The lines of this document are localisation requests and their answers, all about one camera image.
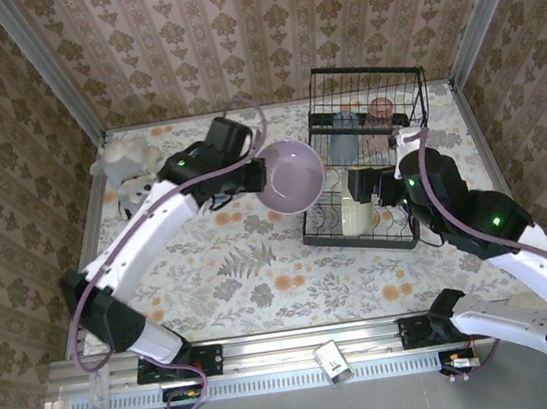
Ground husky plush toy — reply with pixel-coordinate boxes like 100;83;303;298
116;173;165;220

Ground grey blue cup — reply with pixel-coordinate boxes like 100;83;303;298
324;107;368;169

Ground aluminium frame post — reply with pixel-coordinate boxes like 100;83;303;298
437;0;547;90
0;0;107;153

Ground white label tag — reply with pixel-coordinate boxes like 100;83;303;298
311;338;355;391

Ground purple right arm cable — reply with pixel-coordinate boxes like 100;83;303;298
414;112;547;385

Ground pale green bowl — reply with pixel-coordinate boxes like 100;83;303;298
335;185;379;238

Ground pink translucent cup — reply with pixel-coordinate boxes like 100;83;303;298
358;95;402;153

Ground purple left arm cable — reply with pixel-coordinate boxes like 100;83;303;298
40;95;305;409

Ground clear plastic tube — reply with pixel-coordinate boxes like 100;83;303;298
81;369;115;409

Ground aluminium table side rail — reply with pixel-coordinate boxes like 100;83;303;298
448;73;547;305
37;130;136;364

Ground small electronics board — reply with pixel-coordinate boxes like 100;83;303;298
162;385;205;407
438;346;483;376

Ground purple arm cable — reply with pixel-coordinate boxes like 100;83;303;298
414;112;547;385
40;95;305;409

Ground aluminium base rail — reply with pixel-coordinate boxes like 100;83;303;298
46;294;547;402

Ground grey slotted cable duct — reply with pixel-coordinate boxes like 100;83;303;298
66;346;448;409

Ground black wire dish rack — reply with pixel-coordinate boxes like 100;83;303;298
280;54;449;265

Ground purple bowl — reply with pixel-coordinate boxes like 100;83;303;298
250;136;331;219

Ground floral tablecloth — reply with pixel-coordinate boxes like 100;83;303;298
55;75;537;359

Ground fluffy grey white plush toy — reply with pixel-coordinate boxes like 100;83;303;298
87;131;165;187

